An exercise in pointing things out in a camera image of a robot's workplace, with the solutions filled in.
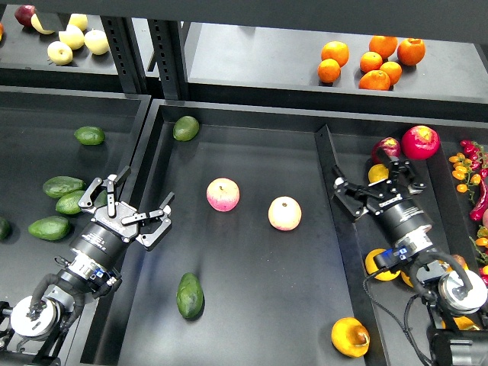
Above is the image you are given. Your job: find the orange cherry tomatoes lower right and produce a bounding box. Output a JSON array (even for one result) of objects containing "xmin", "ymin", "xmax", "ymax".
[{"xmin": 470, "ymin": 225, "xmax": 488, "ymax": 265}]

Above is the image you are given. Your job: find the orange bottom front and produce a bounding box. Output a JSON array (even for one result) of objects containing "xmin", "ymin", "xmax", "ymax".
[{"xmin": 358, "ymin": 69, "xmax": 391, "ymax": 91}]

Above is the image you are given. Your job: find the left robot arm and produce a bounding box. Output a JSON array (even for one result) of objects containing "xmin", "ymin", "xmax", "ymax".
[{"xmin": 1, "ymin": 166, "xmax": 175, "ymax": 365}]

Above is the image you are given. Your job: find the large black centre tray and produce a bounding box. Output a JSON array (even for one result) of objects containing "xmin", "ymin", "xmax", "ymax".
[{"xmin": 64, "ymin": 98, "xmax": 488, "ymax": 366}]

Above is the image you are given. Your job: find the round green avocado top centre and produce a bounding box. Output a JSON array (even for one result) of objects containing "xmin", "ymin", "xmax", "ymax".
[{"xmin": 172, "ymin": 116, "xmax": 200, "ymax": 142}]

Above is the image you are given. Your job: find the pale yellow pear front left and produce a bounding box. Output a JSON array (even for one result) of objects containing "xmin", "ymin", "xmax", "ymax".
[{"xmin": 47, "ymin": 41, "xmax": 73, "ymax": 66}]

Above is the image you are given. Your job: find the bright red apple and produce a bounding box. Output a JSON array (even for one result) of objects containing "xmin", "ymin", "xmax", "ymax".
[{"xmin": 401, "ymin": 125, "xmax": 441, "ymax": 159}]

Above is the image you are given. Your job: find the green avocado left middle pile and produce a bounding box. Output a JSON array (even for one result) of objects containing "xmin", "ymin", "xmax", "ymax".
[{"xmin": 55, "ymin": 190, "xmax": 85, "ymax": 215}]

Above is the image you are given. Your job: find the orange top right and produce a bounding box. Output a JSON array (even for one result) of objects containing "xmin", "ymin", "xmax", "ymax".
[{"xmin": 396, "ymin": 38, "xmax": 426, "ymax": 66}]

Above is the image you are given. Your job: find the pale yellow pink apple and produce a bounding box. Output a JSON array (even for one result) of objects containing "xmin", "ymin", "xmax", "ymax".
[{"xmin": 268, "ymin": 196, "xmax": 302, "ymax": 231}]

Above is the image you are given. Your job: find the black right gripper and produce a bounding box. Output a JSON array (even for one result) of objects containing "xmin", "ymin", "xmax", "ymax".
[{"xmin": 332, "ymin": 149, "xmax": 432, "ymax": 248}]

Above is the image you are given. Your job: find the yellow pear right tray middle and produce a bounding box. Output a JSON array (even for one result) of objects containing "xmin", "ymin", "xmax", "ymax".
[{"xmin": 400, "ymin": 271, "xmax": 413, "ymax": 288}]

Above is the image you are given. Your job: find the yellow pear tray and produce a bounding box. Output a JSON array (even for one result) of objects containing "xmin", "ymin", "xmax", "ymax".
[
  {"xmin": 400, "ymin": 271, "xmax": 413, "ymax": 288},
  {"xmin": 441, "ymin": 316, "xmax": 480, "ymax": 331},
  {"xmin": 364, "ymin": 249, "xmax": 402, "ymax": 282}
]

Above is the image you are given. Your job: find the pink red apple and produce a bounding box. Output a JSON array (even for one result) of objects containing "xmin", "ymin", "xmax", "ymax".
[{"xmin": 206, "ymin": 178, "xmax": 240, "ymax": 212}]

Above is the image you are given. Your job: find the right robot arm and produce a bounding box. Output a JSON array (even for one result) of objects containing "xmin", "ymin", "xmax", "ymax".
[{"xmin": 333, "ymin": 150, "xmax": 487, "ymax": 365}]

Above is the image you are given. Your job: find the dark avocado at left edge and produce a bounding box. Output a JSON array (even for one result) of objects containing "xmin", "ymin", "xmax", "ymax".
[{"xmin": 0, "ymin": 217, "xmax": 11, "ymax": 240}]

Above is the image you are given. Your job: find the small orange right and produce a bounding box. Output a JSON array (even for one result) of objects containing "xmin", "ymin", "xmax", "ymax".
[{"xmin": 380, "ymin": 61, "xmax": 403, "ymax": 86}]

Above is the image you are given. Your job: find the orange cherry tomato bunch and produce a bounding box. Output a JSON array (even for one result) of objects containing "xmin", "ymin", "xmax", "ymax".
[{"xmin": 448, "ymin": 152, "xmax": 481, "ymax": 193}]

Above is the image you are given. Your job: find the dark green avocado by wall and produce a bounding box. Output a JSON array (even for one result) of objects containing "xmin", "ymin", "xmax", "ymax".
[{"xmin": 94, "ymin": 190, "xmax": 108, "ymax": 208}]

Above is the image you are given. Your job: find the small orange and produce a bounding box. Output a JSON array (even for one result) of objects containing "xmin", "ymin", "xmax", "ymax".
[
  {"xmin": 359, "ymin": 51, "xmax": 384, "ymax": 73},
  {"xmin": 380, "ymin": 61, "xmax": 403, "ymax": 86}
]

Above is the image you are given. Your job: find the red chili pepper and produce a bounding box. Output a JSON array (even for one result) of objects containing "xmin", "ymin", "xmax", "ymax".
[{"xmin": 469, "ymin": 180, "xmax": 487, "ymax": 222}]

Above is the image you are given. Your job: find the orange top middle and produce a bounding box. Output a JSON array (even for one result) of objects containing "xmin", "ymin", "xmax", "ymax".
[{"xmin": 369, "ymin": 35, "xmax": 398, "ymax": 59}]

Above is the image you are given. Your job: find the pale yellow pear right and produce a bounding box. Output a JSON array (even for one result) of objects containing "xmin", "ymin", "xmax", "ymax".
[{"xmin": 85, "ymin": 29, "xmax": 110, "ymax": 56}]

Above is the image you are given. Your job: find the green avocado pile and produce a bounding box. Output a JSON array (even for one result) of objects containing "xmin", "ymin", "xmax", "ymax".
[
  {"xmin": 55, "ymin": 190, "xmax": 85, "ymax": 215},
  {"xmin": 42, "ymin": 175, "xmax": 85, "ymax": 198}
]

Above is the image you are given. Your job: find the small orange centre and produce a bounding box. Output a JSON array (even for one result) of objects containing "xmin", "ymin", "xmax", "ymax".
[{"xmin": 359, "ymin": 51, "xmax": 384, "ymax": 73}]

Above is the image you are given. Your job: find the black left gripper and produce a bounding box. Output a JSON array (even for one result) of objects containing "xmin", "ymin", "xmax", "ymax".
[{"xmin": 70, "ymin": 165, "xmax": 175, "ymax": 269}]

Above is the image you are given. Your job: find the green avocado upper left tray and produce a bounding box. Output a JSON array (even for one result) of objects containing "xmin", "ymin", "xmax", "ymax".
[{"xmin": 74, "ymin": 126, "xmax": 105, "ymax": 146}]

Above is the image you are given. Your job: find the black left tray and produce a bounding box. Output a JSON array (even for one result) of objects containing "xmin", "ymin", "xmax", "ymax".
[{"xmin": 1, "ymin": 86, "xmax": 151, "ymax": 365}]

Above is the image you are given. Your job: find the green avocado left upper pile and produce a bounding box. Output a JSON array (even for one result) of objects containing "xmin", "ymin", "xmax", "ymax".
[{"xmin": 42, "ymin": 175, "xmax": 85, "ymax": 198}]

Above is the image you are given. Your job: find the black metal tray divider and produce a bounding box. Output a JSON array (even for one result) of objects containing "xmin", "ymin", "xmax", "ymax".
[{"xmin": 315, "ymin": 125, "xmax": 389, "ymax": 365}]

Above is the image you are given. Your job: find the orange top left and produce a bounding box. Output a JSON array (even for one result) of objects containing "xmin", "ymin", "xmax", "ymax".
[{"xmin": 321, "ymin": 40, "xmax": 349, "ymax": 67}]

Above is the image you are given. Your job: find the orange lower left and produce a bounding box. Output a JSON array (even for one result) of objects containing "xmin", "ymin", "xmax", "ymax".
[{"xmin": 317, "ymin": 59, "xmax": 341, "ymax": 83}]

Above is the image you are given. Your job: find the black perforated shelf post left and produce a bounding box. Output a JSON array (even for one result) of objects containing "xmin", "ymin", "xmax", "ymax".
[{"xmin": 101, "ymin": 15, "xmax": 148, "ymax": 95}]

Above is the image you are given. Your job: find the yellow pear right tray left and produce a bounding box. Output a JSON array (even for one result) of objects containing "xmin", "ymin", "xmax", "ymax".
[{"xmin": 364, "ymin": 249, "xmax": 402, "ymax": 282}]

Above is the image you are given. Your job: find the red cherry tomato bunch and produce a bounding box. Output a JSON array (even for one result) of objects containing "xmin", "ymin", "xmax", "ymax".
[{"xmin": 460, "ymin": 140, "xmax": 487, "ymax": 179}]

